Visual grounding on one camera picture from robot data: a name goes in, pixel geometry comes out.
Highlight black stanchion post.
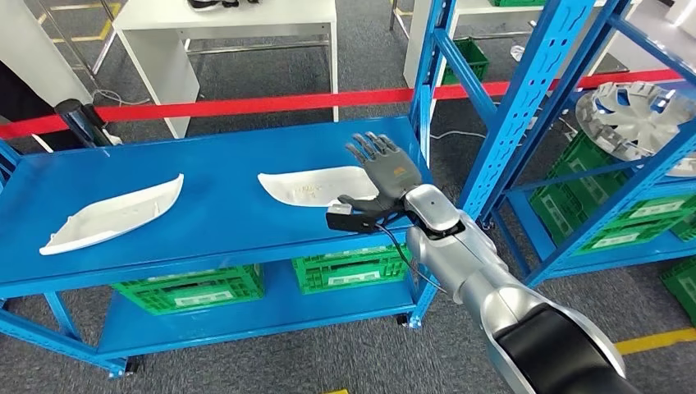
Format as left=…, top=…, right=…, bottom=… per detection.
left=54, top=98, right=123, bottom=149

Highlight long white plastic part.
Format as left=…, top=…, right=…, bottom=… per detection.
left=39, top=173, right=185, bottom=257

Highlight white power cable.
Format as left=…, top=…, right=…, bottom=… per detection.
left=429, top=129, right=488, bottom=141

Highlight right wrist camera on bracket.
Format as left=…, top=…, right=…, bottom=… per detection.
left=325, top=202, right=414, bottom=236

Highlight black camera cable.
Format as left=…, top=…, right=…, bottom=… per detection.
left=375, top=222, right=450, bottom=295

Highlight red barrier belt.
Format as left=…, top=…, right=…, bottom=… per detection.
left=0, top=67, right=684, bottom=140

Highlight white cabinet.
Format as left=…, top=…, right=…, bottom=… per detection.
left=589, top=0, right=696, bottom=75

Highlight person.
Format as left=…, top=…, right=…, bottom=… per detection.
left=0, top=61, right=83, bottom=153

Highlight white part with handwriting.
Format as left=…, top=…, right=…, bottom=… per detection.
left=257, top=165, right=380, bottom=208

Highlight white panel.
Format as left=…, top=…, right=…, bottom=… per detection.
left=0, top=0, right=94, bottom=108

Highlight chrome metal frame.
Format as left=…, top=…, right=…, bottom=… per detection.
left=24, top=0, right=118, bottom=88

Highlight blue metal shelf rack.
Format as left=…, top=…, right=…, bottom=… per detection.
left=489, top=0, right=696, bottom=289
left=0, top=0, right=599, bottom=380

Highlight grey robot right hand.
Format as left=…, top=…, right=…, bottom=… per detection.
left=337, top=131, right=423, bottom=216

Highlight silver wheel hub cover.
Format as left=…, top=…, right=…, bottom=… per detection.
left=575, top=81, right=692, bottom=163
left=666, top=154, right=696, bottom=179

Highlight black items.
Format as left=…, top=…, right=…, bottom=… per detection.
left=187, top=0, right=259, bottom=11

